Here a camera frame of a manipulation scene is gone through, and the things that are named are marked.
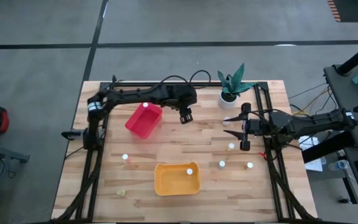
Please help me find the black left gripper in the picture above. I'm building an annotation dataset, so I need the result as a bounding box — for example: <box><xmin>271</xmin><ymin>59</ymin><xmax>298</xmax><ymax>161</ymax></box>
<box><xmin>165</xmin><ymin>83</ymin><xmax>198</xmax><ymax>124</ymax></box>

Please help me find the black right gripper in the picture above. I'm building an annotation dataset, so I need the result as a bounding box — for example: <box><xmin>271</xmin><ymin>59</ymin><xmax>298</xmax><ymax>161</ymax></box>
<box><xmin>222</xmin><ymin>102</ymin><xmax>291</xmax><ymax>152</ymax></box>

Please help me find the red plastic bin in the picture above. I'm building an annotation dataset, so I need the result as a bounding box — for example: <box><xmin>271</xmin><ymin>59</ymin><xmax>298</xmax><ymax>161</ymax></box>
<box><xmin>124</xmin><ymin>101</ymin><xmax>163</xmax><ymax>140</ymax></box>

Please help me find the yellow plastic bin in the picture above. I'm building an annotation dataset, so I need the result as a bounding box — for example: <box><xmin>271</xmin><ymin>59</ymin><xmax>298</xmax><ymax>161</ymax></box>
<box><xmin>154</xmin><ymin>161</ymin><xmax>201</xmax><ymax>197</ymax></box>

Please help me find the white plant pot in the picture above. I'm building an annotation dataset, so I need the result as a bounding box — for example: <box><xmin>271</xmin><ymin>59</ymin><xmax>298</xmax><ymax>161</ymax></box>
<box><xmin>218</xmin><ymin>90</ymin><xmax>239</xmax><ymax>110</ymax></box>

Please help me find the green spiky plant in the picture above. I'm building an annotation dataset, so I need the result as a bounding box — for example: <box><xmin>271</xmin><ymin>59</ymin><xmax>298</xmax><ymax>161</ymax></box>
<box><xmin>217</xmin><ymin>62</ymin><xmax>257</xmax><ymax>98</ymax></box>

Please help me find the white paper sheet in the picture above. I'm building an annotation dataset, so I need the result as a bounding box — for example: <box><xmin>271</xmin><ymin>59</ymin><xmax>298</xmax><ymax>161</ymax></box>
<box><xmin>297</xmin><ymin>135</ymin><xmax>328</xmax><ymax>172</ymax></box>

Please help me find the black desk support beam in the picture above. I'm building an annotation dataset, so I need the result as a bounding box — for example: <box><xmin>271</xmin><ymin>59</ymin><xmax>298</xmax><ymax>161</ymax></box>
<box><xmin>301</xmin><ymin>130</ymin><xmax>357</xmax><ymax>164</ymax></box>

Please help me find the clear water bottle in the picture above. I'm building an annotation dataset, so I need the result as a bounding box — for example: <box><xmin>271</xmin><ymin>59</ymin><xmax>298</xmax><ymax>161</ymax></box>
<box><xmin>327</xmin><ymin>159</ymin><xmax>350</xmax><ymax>171</ymax></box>

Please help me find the grey computer desk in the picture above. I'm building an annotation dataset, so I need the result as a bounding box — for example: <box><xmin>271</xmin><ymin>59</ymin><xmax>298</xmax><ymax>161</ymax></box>
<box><xmin>323</xmin><ymin>63</ymin><xmax>358</xmax><ymax>150</ymax></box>

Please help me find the black side-mounted device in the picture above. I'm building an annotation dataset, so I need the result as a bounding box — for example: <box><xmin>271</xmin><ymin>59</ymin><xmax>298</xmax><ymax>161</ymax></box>
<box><xmin>61</xmin><ymin>129</ymin><xmax>86</xmax><ymax>141</ymax></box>

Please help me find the black orange-striped floor mat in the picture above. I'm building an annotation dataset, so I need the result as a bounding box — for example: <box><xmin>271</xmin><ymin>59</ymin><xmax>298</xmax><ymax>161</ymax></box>
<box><xmin>327</xmin><ymin>0</ymin><xmax>358</xmax><ymax>23</ymax></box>

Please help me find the grey metal stand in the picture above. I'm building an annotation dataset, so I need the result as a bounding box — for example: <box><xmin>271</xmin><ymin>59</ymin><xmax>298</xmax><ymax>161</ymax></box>
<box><xmin>0</xmin><ymin>139</ymin><xmax>30</xmax><ymax>224</ymax></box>

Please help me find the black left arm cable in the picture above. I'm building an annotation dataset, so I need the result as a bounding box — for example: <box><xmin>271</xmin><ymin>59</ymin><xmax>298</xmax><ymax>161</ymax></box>
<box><xmin>158</xmin><ymin>69</ymin><xmax>213</xmax><ymax>91</ymax></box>

